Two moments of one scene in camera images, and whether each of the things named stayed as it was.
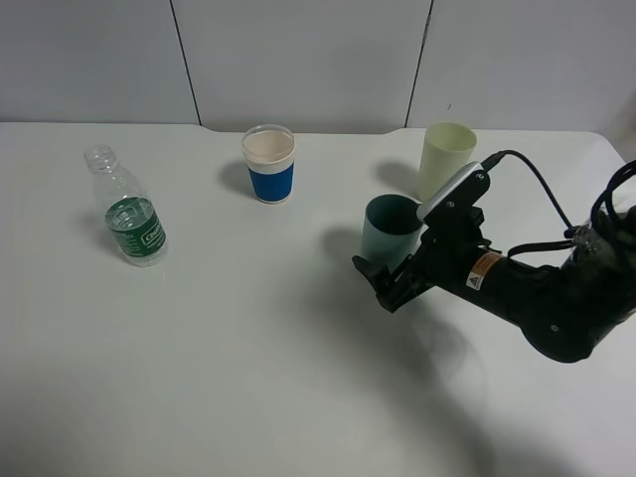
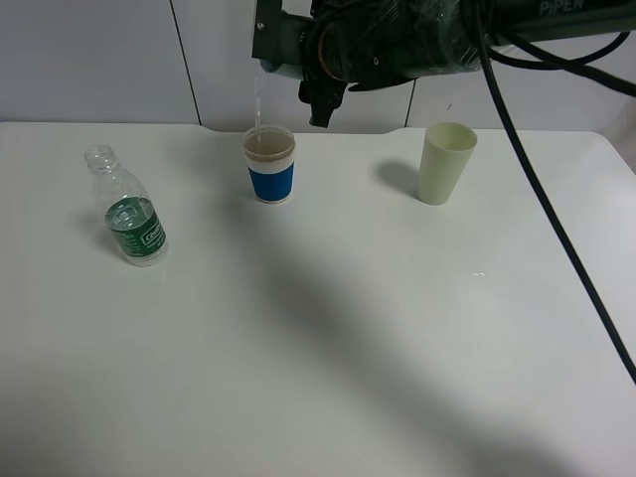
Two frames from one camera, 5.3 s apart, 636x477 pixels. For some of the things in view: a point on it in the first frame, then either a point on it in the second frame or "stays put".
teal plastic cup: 392,230 → 284,70
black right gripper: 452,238 → 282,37
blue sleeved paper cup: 269,152 stays put
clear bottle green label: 130,214 stays put
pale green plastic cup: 448,146 stays put
